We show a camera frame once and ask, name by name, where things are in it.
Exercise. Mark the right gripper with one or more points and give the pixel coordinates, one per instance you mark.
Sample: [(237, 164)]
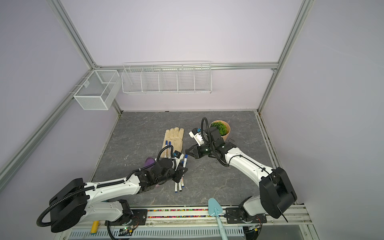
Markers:
[(197, 153)]

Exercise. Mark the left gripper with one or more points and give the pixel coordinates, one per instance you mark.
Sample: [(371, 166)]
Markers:
[(179, 170)]

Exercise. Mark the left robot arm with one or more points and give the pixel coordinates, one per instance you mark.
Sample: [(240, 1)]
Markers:
[(80, 202)]

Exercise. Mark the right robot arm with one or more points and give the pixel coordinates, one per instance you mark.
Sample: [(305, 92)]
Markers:
[(276, 190)]

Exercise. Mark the white marker pen six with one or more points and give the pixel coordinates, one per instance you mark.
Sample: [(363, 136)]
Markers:
[(182, 182)]

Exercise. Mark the beige fabric glove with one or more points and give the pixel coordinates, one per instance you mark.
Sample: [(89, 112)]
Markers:
[(175, 136)]

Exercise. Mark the tan pot with green plant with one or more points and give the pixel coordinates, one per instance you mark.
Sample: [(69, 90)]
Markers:
[(223, 127)]

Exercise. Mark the light blue shovel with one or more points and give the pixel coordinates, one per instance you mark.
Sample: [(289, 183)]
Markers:
[(215, 210)]

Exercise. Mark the white mesh box basket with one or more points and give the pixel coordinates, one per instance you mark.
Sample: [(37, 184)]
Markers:
[(99, 90)]

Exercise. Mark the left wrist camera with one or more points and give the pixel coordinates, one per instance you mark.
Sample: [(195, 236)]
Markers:
[(177, 158)]

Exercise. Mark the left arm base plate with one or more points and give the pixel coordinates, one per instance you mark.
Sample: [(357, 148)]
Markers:
[(138, 217)]

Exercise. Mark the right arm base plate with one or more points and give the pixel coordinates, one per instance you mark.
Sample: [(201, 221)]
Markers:
[(236, 215)]

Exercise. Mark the white wire shelf basket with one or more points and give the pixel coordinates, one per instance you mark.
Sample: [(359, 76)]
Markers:
[(167, 77)]

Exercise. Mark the yellow handled tool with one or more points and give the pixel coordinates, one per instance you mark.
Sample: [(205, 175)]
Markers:
[(94, 228)]

